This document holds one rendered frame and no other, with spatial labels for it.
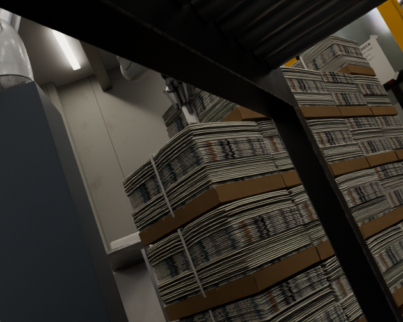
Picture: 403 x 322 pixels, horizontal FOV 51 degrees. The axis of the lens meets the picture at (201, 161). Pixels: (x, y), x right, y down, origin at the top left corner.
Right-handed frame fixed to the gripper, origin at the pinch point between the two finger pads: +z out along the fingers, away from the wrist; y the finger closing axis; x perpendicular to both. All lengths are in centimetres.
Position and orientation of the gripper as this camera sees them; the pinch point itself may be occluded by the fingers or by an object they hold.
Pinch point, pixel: (189, 115)
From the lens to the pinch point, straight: 142.5
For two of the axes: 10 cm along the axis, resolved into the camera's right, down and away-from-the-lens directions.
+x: -7.1, 0.9, -7.0
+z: 3.7, 8.9, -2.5
